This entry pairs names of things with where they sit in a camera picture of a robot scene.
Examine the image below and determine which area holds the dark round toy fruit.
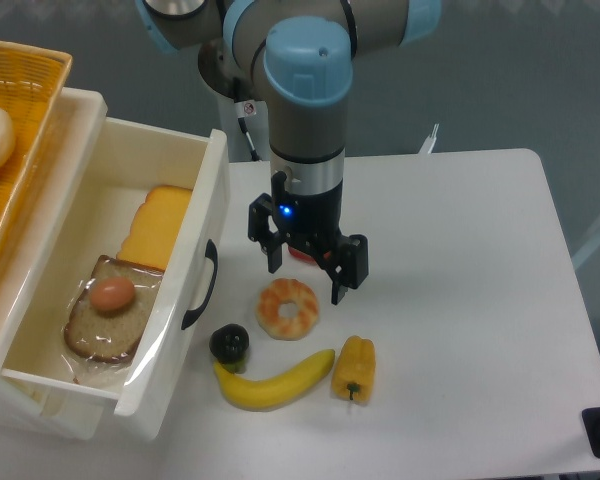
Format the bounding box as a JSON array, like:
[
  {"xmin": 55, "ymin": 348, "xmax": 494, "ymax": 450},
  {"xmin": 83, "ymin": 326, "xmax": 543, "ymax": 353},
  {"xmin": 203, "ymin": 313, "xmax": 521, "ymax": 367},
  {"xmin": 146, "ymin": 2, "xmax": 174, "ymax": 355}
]
[{"xmin": 209, "ymin": 323, "xmax": 250, "ymax": 373}]

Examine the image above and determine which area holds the yellow wicker basket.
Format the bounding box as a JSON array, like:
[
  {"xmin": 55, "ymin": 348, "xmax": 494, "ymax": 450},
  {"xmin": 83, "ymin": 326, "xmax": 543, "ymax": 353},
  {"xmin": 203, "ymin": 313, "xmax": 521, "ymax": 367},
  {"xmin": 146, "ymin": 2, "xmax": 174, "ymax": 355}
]
[{"xmin": 0, "ymin": 41, "xmax": 72, "ymax": 255}]

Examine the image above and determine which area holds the white bracket behind table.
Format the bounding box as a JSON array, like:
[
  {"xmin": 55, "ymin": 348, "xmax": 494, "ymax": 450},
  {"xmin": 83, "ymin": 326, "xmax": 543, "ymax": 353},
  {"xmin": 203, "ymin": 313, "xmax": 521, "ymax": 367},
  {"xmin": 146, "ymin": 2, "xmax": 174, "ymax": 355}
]
[{"xmin": 418, "ymin": 123, "xmax": 440, "ymax": 155}]

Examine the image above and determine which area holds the white drawer cabinet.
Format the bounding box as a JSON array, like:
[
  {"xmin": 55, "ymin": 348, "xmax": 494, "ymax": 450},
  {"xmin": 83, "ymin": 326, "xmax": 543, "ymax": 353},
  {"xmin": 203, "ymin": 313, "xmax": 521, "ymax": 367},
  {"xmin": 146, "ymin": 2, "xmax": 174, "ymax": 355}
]
[{"xmin": 0, "ymin": 88, "xmax": 107, "ymax": 439}]

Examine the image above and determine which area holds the brown egg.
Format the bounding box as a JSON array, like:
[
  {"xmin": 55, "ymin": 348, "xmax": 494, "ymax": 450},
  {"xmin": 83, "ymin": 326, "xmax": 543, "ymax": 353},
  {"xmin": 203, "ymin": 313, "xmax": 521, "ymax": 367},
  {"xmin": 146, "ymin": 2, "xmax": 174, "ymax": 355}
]
[{"xmin": 89, "ymin": 276, "xmax": 135, "ymax": 313}]

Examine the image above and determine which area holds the black top drawer handle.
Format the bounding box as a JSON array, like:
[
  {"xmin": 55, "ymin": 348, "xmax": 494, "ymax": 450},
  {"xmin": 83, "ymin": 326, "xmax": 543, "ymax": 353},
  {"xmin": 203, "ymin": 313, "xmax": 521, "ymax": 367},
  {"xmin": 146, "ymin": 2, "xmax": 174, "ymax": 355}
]
[{"xmin": 181, "ymin": 239, "xmax": 219, "ymax": 331}]

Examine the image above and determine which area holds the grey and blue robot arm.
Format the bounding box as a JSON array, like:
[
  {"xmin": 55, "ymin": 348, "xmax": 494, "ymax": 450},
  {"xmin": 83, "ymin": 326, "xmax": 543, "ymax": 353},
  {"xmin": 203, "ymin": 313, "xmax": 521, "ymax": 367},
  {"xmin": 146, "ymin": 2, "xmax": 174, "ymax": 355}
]
[{"xmin": 137, "ymin": 1, "xmax": 442, "ymax": 303}]

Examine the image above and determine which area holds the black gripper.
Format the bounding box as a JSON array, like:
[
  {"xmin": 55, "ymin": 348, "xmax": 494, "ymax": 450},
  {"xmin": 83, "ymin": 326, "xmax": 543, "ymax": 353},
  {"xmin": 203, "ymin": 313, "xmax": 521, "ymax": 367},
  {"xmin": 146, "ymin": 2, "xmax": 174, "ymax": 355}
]
[{"xmin": 248, "ymin": 172, "xmax": 369, "ymax": 305}]

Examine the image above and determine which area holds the yellow toy banana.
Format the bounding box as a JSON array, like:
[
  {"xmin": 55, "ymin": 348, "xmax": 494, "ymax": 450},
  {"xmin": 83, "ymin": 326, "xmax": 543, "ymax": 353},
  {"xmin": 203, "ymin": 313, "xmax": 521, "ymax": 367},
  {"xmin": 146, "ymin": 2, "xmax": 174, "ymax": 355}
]
[{"xmin": 213, "ymin": 349, "xmax": 335, "ymax": 411}]

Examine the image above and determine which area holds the white drawer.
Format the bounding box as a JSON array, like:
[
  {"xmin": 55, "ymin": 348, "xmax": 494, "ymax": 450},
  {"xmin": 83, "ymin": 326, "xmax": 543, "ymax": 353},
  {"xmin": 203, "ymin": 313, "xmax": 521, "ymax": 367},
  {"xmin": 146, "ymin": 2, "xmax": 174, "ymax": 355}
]
[{"xmin": 0, "ymin": 119, "xmax": 229, "ymax": 440}]

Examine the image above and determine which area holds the red toy bell pepper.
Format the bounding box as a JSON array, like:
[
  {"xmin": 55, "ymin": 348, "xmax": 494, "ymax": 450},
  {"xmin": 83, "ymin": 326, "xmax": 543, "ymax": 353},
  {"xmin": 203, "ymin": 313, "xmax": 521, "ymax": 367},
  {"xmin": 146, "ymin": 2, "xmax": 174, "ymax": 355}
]
[{"xmin": 288, "ymin": 246, "xmax": 316, "ymax": 265}]

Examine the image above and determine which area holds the yellow toy bell pepper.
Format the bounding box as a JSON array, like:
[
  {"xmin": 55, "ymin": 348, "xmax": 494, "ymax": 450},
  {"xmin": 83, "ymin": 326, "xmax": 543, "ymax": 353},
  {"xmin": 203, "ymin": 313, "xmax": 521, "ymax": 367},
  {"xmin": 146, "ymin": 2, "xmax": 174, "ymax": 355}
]
[{"xmin": 331, "ymin": 335, "xmax": 376, "ymax": 404}]

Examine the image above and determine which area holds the orange shrimp ring toy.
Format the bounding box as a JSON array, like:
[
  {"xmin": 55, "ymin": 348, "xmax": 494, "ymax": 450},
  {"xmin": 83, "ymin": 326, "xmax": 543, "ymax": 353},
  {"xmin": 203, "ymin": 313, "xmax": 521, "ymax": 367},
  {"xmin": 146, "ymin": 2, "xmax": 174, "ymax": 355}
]
[{"xmin": 255, "ymin": 278, "xmax": 319, "ymax": 341}]

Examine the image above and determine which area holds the brown bread slice in wrap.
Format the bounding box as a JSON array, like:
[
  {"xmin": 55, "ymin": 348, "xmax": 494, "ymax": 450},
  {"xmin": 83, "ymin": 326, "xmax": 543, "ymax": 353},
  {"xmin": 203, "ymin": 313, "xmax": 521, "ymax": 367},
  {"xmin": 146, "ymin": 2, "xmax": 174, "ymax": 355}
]
[{"xmin": 63, "ymin": 255, "xmax": 163, "ymax": 364}]

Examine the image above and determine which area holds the orange toast slice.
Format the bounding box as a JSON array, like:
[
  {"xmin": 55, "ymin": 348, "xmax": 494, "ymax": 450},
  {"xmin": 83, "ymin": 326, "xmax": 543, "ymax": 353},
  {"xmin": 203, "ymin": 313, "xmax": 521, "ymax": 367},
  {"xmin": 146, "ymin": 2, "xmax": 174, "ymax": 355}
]
[{"xmin": 116, "ymin": 185, "xmax": 192, "ymax": 271}]

